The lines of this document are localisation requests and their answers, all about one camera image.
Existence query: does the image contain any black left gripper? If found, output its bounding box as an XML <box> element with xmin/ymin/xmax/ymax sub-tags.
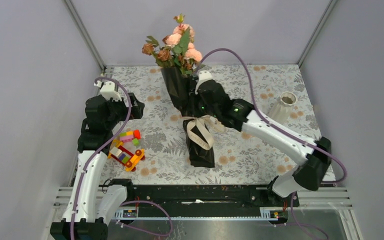
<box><xmin>105</xmin><ymin>92</ymin><xmax>144</xmax><ymax>129</ymax></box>

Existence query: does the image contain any cream ribbon with gold text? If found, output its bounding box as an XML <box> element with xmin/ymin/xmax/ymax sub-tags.
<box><xmin>182</xmin><ymin>115</ymin><xmax>226</xmax><ymax>150</ymax></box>

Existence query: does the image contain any peach flower bouquet black wrap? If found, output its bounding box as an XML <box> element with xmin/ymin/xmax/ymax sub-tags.
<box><xmin>141</xmin><ymin>13</ymin><xmax>215</xmax><ymax>168</ymax></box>

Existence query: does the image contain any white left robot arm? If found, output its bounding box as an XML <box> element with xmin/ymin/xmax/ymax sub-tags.
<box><xmin>49</xmin><ymin>92</ymin><xmax>145</xmax><ymax>240</ymax></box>

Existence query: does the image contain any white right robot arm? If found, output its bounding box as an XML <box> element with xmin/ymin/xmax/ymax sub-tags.
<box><xmin>189</xmin><ymin>79</ymin><xmax>332</xmax><ymax>206</ymax></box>

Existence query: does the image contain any white ribbed ceramic vase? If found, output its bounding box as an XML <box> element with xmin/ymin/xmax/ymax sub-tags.
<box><xmin>268</xmin><ymin>91</ymin><xmax>297</xmax><ymax>124</ymax></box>

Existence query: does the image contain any pink and yellow block stack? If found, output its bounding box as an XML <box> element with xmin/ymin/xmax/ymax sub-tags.
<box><xmin>118</xmin><ymin>131</ymin><xmax>135</xmax><ymax>143</ymax></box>

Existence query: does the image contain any red toy block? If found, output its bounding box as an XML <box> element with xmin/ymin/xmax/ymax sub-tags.
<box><xmin>132</xmin><ymin>129</ymin><xmax>141</xmax><ymax>140</ymax></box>

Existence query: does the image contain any green toy block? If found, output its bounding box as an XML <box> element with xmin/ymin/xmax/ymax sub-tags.
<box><xmin>131</xmin><ymin>138</ymin><xmax>140</xmax><ymax>146</ymax></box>

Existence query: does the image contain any orange toy block cart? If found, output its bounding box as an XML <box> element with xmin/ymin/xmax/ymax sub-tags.
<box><xmin>107</xmin><ymin>139</ymin><xmax>146</xmax><ymax>172</ymax></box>

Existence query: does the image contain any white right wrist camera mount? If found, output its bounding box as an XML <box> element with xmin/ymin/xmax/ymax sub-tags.
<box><xmin>194</xmin><ymin>70</ymin><xmax>213</xmax><ymax>95</ymax></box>

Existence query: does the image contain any aluminium frame rail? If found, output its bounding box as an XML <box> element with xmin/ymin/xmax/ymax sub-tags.
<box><xmin>62</xmin><ymin>0</ymin><xmax>107</xmax><ymax>73</ymax></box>

